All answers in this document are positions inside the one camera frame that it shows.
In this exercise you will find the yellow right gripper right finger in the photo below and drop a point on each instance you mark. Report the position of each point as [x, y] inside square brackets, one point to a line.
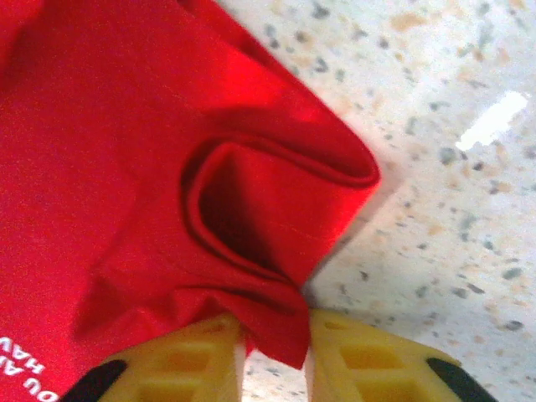
[368, 364]

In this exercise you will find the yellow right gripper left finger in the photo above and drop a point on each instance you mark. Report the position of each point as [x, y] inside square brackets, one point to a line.
[180, 368]

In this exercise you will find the red bear print t-shirt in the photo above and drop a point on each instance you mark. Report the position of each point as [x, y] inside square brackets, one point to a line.
[125, 146]

